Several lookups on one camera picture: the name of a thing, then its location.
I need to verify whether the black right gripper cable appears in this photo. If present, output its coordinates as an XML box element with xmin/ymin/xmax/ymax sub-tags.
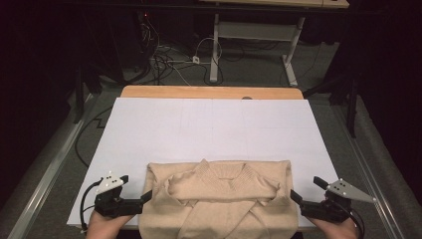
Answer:
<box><xmin>347</xmin><ymin>207</ymin><xmax>366</xmax><ymax>239</ymax></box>

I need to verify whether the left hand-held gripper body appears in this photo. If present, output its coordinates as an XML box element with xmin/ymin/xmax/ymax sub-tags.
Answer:
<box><xmin>94</xmin><ymin>171</ymin><xmax>144</xmax><ymax>219</ymax></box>

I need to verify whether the beige knit sweater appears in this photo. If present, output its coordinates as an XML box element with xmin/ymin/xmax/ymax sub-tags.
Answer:
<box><xmin>138</xmin><ymin>158</ymin><xmax>299</xmax><ymax>239</ymax></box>

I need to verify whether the straight white cable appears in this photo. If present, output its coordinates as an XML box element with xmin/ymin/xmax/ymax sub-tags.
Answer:
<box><xmin>150</xmin><ymin>58</ymin><xmax>194</xmax><ymax>88</ymax></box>

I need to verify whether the person's left hand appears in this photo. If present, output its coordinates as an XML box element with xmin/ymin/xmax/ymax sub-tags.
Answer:
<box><xmin>85</xmin><ymin>210</ymin><xmax>135</xmax><ymax>239</ymax></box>

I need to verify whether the person's right hand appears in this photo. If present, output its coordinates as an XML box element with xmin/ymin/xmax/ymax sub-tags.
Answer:
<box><xmin>307</xmin><ymin>215</ymin><xmax>359</xmax><ymax>239</ymax></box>

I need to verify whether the looped white cable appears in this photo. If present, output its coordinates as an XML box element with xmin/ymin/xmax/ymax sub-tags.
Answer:
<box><xmin>193</xmin><ymin>37</ymin><xmax>222</xmax><ymax>66</ymax></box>

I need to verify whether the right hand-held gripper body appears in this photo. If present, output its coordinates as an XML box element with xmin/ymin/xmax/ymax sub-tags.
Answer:
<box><xmin>301</xmin><ymin>178</ymin><xmax>378</xmax><ymax>223</ymax></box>

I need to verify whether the tangle of black cables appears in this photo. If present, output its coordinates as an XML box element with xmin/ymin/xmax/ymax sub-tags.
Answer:
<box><xmin>137</xmin><ymin>11</ymin><xmax>188</xmax><ymax>86</ymax></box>

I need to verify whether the black floor cable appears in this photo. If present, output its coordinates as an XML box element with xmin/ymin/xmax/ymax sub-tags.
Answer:
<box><xmin>74</xmin><ymin>106</ymin><xmax>113</xmax><ymax>168</ymax></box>

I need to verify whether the metal floor rail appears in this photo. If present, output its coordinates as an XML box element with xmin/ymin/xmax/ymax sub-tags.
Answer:
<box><xmin>331</xmin><ymin>106</ymin><xmax>406</xmax><ymax>239</ymax></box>
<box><xmin>6</xmin><ymin>94</ymin><xmax>96</xmax><ymax>239</ymax></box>

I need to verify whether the white desk frame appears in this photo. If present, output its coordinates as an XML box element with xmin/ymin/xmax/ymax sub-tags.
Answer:
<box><xmin>209</xmin><ymin>13</ymin><xmax>307</xmax><ymax>88</ymax></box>

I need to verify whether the white sheet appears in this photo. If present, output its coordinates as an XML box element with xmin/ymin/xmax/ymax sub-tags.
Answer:
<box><xmin>66</xmin><ymin>97</ymin><xmax>357</xmax><ymax>230</ymax></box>

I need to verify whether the black stand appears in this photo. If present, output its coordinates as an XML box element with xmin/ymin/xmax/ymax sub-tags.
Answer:
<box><xmin>303</xmin><ymin>66</ymin><xmax>359</xmax><ymax>138</ymax></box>
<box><xmin>73</xmin><ymin>66</ymin><xmax>104</xmax><ymax>124</ymax></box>

